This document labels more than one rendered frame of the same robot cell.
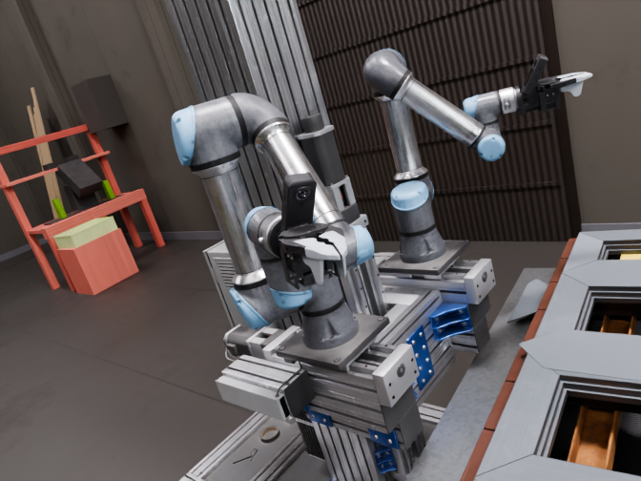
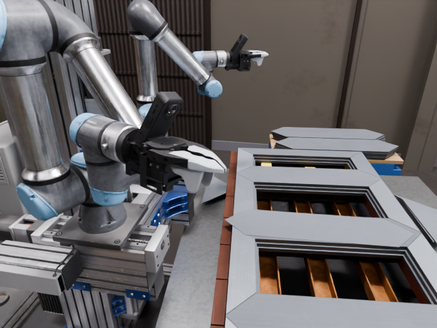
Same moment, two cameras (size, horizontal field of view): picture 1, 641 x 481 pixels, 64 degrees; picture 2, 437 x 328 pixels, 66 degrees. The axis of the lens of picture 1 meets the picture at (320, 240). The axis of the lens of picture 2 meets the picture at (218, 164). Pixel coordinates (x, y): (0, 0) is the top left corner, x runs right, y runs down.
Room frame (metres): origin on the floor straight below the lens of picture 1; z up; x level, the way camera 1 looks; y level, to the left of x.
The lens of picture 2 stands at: (0.26, 0.25, 1.68)
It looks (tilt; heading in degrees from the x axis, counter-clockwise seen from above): 26 degrees down; 325
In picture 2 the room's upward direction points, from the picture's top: straight up
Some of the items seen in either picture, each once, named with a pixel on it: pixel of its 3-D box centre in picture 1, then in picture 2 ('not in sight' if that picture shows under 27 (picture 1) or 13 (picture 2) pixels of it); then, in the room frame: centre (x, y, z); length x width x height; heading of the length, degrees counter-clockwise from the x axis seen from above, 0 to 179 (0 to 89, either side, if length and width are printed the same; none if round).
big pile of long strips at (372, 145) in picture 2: not in sight; (331, 142); (1.53, -1.56, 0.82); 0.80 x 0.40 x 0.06; 51
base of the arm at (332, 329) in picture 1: (326, 317); (101, 206); (1.21, 0.04, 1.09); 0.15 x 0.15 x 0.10
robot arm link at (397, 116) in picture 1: (401, 134); (146, 67); (1.68, -0.36, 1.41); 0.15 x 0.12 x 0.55; 160
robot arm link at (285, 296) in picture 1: (294, 273); (113, 175); (0.92, 0.07, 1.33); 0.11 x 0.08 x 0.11; 109
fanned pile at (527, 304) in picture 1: (540, 299); (216, 188); (1.64, -0.70, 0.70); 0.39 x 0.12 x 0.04; 141
